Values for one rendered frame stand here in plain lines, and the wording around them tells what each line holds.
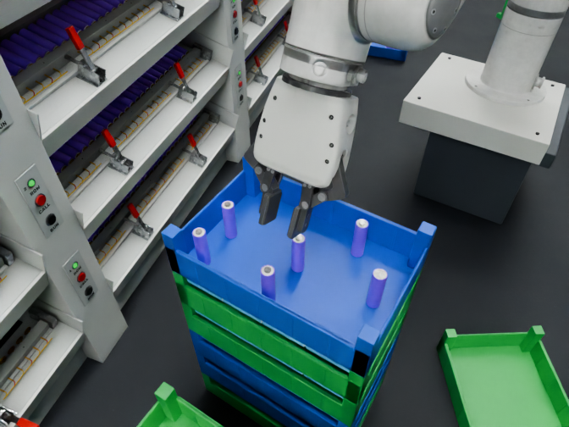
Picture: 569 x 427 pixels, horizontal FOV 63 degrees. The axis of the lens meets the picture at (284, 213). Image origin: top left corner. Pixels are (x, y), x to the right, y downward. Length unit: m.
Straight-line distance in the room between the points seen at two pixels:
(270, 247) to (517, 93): 0.78
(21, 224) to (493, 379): 0.92
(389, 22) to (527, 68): 0.83
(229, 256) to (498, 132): 0.68
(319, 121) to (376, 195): 0.90
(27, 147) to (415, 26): 0.54
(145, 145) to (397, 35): 0.69
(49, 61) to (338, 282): 0.57
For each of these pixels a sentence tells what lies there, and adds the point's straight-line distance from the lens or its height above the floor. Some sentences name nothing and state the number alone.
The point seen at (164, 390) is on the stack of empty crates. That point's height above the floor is 0.32.
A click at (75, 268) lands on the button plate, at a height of 0.27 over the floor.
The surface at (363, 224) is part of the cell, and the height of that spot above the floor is 0.47.
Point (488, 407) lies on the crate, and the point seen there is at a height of 0.00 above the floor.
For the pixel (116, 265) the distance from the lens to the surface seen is 1.06.
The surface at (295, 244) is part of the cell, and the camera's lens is 0.61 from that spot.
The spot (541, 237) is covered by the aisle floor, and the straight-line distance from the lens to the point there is 1.40.
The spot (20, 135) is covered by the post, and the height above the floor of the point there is 0.54.
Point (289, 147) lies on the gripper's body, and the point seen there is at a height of 0.62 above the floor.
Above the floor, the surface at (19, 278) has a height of 0.33.
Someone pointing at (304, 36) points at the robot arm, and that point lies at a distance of 0.47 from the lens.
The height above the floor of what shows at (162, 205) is 0.14.
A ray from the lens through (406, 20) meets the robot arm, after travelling 0.42.
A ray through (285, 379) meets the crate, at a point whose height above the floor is 0.27.
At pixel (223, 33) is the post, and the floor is 0.41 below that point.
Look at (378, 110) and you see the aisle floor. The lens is 1.71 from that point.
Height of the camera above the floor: 0.93
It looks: 46 degrees down
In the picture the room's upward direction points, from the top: straight up
